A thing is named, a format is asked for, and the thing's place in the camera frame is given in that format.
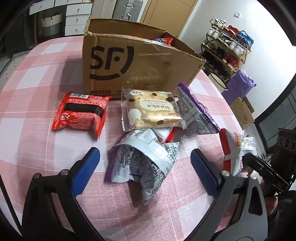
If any white desk with drawers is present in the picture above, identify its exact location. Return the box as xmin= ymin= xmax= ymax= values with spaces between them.
xmin=29 ymin=0 xmax=93 ymax=15

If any cream waste bin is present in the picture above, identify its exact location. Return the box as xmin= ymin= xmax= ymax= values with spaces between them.
xmin=208 ymin=73 xmax=228 ymax=93

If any white drawer unit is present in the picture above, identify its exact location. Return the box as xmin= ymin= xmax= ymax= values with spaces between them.
xmin=65 ymin=3 xmax=93 ymax=36

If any owl-print cardboard box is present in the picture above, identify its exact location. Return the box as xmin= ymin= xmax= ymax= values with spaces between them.
xmin=230 ymin=96 xmax=256 ymax=130

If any person's right hand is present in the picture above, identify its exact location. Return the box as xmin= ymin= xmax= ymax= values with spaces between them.
xmin=262 ymin=183 xmax=279 ymax=217

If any wooden shoe rack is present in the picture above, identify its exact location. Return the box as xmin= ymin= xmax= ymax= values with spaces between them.
xmin=200 ymin=19 xmax=252 ymax=81

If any black glass panel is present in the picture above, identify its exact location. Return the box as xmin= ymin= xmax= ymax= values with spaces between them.
xmin=254 ymin=74 xmax=296 ymax=151

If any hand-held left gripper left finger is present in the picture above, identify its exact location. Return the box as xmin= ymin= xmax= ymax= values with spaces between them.
xmin=21 ymin=147 xmax=104 ymax=241

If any wooden door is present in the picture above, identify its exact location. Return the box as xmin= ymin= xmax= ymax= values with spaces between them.
xmin=140 ymin=0 xmax=199 ymax=39

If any white and red snack packet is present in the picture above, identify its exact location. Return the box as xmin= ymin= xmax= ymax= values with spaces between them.
xmin=219 ymin=128 xmax=258 ymax=176

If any purple candy packet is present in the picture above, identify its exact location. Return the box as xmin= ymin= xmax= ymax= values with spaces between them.
xmin=177 ymin=82 xmax=220 ymax=134

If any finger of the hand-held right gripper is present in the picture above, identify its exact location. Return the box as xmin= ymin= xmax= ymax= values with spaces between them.
xmin=243 ymin=153 xmax=290 ymax=194

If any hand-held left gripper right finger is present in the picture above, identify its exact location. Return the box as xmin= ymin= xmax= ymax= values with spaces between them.
xmin=191 ymin=149 xmax=269 ymax=241

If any pink checked tablecloth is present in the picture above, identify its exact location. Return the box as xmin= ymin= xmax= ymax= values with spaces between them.
xmin=0 ymin=35 xmax=262 ymax=241

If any white dotted rug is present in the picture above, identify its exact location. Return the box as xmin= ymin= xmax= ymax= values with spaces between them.
xmin=0 ymin=50 xmax=30 ymax=77

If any silver suitcase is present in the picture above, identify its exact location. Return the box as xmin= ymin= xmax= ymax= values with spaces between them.
xmin=112 ymin=0 xmax=148 ymax=20

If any woven laundry basket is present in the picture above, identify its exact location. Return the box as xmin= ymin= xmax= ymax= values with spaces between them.
xmin=41 ymin=14 xmax=63 ymax=36

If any red and blue snack packet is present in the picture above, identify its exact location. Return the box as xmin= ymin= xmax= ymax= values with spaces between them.
xmin=150 ymin=37 xmax=174 ymax=46

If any brown cardboard box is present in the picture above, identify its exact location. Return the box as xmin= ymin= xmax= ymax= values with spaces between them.
xmin=83 ymin=18 xmax=206 ymax=98

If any purple bag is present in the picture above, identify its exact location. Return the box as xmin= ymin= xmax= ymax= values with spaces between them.
xmin=223 ymin=70 xmax=257 ymax=105

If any grey snack packet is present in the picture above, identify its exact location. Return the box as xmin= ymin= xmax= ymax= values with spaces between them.
xmin=105 ymin=128 xmax=179 ymax=205

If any red brick-print snack packet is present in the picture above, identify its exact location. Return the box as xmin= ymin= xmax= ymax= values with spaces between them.
xmin=51 ymin=91 xmax=112 ymax=139

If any cream dotted bread packet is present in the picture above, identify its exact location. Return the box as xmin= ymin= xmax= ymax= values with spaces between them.
xmin=121 ymin=88 xmax=183 ymax=132

